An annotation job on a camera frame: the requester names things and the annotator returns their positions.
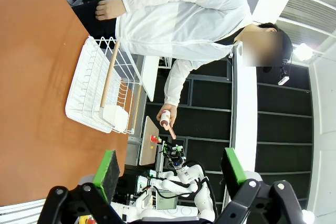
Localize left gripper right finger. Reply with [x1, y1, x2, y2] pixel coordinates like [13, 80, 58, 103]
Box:
[215, 147, 305, 224]

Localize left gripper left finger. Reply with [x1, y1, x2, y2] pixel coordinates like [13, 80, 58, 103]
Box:
[38, 150, 124, 224]

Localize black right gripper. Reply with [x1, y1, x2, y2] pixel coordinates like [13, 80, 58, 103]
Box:
[162, 141, 187, 168]

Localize pink lint roller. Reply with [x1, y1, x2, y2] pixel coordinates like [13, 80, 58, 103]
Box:
[159, 110, 177, 140]

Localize person's left forearm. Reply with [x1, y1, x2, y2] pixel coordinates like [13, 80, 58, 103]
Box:
[164, 60, 195, 106]

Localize person's left hand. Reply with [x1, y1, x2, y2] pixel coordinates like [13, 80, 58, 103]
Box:
[156, 103, 178, 127]

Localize person's right hand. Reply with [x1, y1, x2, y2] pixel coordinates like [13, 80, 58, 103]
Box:
[94, 0, 127, 22]

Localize small brown table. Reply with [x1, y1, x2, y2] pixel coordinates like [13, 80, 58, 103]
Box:
[139, 115, 160, 166]

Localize grey equipment box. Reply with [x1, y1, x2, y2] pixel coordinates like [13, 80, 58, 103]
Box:
[154, 189, 179, 210]

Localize white plastic rack insert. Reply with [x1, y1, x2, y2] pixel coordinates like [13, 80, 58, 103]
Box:
[99, 104, 130, 132]

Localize white table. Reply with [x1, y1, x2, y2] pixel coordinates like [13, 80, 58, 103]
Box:
[141, 55, 160, 102]

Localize person in white jacket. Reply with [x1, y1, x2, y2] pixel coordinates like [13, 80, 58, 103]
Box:
[72, 0, 293, 78]

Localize round white ceiling light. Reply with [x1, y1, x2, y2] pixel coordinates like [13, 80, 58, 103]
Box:
[293, 42, 313, 61]

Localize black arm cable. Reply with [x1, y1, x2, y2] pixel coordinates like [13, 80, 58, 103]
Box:
[153, 161, 218, 214]

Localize white wire dish rack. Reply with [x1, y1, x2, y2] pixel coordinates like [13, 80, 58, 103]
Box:
[65, 36, 148, 135]

